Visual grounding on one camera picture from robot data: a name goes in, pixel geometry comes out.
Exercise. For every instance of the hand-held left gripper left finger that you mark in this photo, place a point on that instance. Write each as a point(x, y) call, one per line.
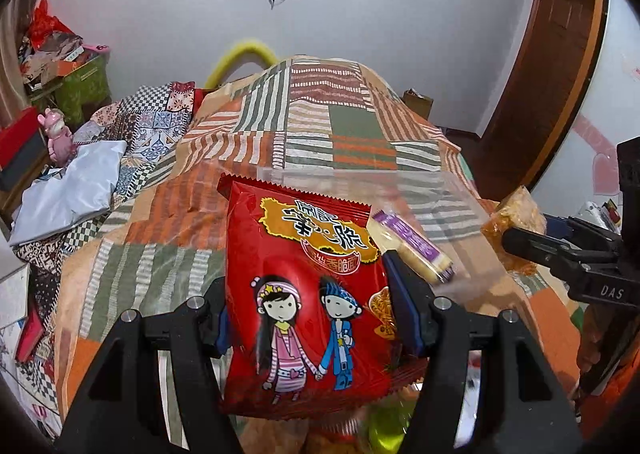
point(223, 330)

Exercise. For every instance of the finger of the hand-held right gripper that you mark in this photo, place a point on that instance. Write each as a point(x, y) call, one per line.
point(575, 226)
point(535, 246)

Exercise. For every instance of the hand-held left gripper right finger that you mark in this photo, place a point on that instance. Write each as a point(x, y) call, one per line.
point(405, 304)

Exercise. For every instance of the orange noodle snack cake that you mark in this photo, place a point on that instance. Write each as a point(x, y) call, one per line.
point(517, 214)

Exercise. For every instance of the purple yellow snack bar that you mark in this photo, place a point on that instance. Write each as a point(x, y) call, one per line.
point(410, 239)

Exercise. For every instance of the red cartoon snack packet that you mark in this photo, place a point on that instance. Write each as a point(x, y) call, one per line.
point(300, 259)

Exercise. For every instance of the clear zip bag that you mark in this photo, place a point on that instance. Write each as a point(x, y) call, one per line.
point(440, 194)

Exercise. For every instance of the white door pink decals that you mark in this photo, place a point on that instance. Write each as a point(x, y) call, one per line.
point(595, 109)

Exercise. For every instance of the brown cardboard box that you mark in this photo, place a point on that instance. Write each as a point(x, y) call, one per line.
point(419, 103)

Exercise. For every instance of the striped patchwork blanket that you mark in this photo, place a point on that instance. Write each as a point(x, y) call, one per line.
point(310, 134)

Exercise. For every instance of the pale grey cloth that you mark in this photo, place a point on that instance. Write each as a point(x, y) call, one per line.
point(70, 189)

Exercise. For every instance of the checkered patchwork quilt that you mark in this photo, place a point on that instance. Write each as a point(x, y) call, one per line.
point(150, 119)

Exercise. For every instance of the pink toy figure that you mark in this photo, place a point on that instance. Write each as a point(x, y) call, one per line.
point(60, 134)

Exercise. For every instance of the red and black box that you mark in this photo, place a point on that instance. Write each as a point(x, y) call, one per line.
point(20, 139)

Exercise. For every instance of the yellow plush cushion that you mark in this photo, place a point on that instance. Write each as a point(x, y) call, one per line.
point(240, 52)

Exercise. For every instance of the green patterned box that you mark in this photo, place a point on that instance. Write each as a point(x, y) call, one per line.
point(80, 84)

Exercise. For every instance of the striped curtain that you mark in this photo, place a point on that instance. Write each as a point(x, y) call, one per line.
point(17, 49)

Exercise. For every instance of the red plastic bag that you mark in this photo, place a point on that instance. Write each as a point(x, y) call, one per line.
point(47, 24)

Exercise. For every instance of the brown wooden door frame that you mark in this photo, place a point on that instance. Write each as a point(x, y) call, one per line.
point(545, 74)

